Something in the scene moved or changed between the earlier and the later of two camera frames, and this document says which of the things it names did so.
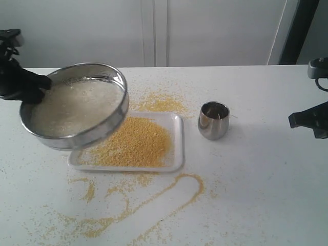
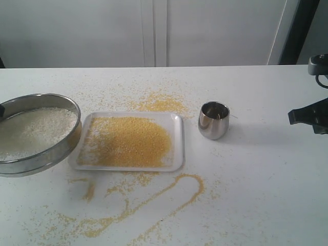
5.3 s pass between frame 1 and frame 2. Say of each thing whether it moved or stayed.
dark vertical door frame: stayed
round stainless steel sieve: moved
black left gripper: moved
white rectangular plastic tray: stayed
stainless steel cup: stayed
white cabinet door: stayed
